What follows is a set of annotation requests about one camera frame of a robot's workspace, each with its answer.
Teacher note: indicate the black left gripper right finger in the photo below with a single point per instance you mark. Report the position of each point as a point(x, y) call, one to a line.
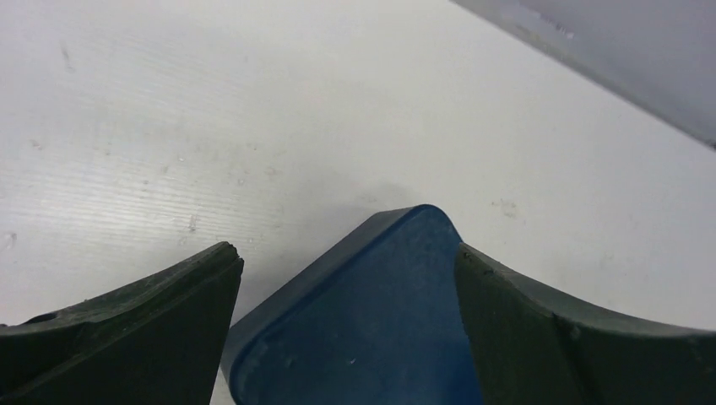
point(534, 344)

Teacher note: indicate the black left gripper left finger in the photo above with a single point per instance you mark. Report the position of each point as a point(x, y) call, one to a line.
point(157, 340)

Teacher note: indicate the dark blue box lid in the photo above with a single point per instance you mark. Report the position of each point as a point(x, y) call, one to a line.
point(374, 320)

